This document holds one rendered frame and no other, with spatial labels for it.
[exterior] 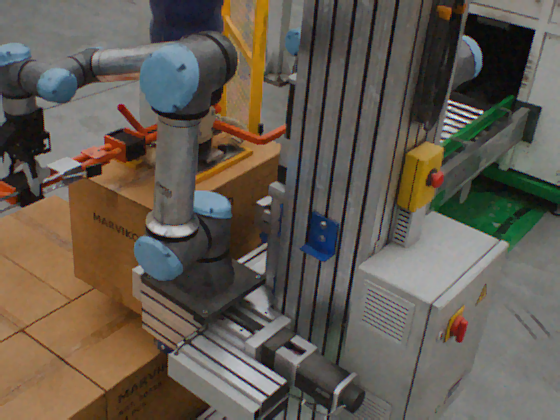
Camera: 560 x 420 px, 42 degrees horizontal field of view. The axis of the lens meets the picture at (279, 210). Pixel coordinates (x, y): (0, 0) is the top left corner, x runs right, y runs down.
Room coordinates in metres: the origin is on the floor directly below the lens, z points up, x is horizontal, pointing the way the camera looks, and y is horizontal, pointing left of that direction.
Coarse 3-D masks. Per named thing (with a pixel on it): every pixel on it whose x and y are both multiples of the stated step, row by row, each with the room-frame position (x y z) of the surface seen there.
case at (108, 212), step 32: (256, 160) 2.06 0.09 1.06; (96, 192) 1.82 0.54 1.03; (128, 192) 1.78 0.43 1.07; (224, 192) 1.89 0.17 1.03; (256, 192) 2.03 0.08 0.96; (96, 224) 1.82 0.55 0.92; (128, 224) 1.75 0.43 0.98; (96, 256) 1.82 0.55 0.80; (128, 256) 1.75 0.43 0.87; (96, 288) 1.83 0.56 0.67; (128, 288) 1.75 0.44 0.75
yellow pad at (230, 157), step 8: (224, 144) 2.11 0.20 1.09; (224, 152) 2.03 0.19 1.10; (232, 152) 2.05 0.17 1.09; (240, 152) 2.07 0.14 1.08; (248, 152) 2.08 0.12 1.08; (216, 160) 1.99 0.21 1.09; (224, 160) 2.00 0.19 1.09; (232, 160) 2.01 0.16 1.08; (240, 160) 2.04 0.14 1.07; (200, 168) 1.93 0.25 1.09; (208, 168) 1.94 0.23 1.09; (216, 168) 1.95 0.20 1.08; (224, 168) 1.98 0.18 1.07; (200, 176) 1.89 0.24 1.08; (208, 176) 1.91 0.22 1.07
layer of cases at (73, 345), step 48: (0, 240) 2.21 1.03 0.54; (48, 240) 2.24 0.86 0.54; (0, 288) 1.94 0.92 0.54; (48, 288) 1.96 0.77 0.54; (0, 336) 1.70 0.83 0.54; (48, 336) 1.72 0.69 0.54; (96, 336) 1.75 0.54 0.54; (144, 336) 1.77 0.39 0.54; (0, 384) 1.51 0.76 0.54; (48, 384) 1.52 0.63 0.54; (96, 384) 1.55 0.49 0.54; (144, 384) 1.64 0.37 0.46
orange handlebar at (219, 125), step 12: (216, 108) 2.13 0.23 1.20; (216, 120) 2.03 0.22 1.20; (156, 132) 1.90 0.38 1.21; (228, 132) 1.99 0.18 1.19; (240, 132) 1.96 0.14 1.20; (276, 132) 1.99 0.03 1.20; (108, 144) 1.80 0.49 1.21; (264, 144) 1.93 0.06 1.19; (84, 156) 1.72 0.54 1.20; (96, 156) 1.71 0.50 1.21; (108, 156) 1.74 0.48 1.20; (84, 168) 1.67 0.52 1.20; (60, 180) 1.60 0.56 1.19; (0, 192) 1.49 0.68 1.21
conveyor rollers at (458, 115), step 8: (448, 104) 3.97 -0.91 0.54; (456, 104) 3.99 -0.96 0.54; (464, 104) 3.98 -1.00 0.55; (448, 112) 3.84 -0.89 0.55; (456, 112) 3.89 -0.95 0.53; (464, 112) 3.87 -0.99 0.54; (472, 112) 3.89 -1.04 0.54; (480, 112) 3.91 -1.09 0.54; (448, 120) 3.73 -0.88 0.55; (456, 120) 3.77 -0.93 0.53; (464, 120) 3.77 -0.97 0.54; (472, 120) 3.76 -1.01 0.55; (448, 128) 3.63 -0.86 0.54; (456, 128) 3.65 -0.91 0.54; (488, 128) 3.69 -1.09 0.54; (448, 136) 3.53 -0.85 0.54; (480, 136) 3.59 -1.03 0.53; (464, 144) 3.47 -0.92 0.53; (456, 152) 3.33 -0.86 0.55; (448, 160) 3.24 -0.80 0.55
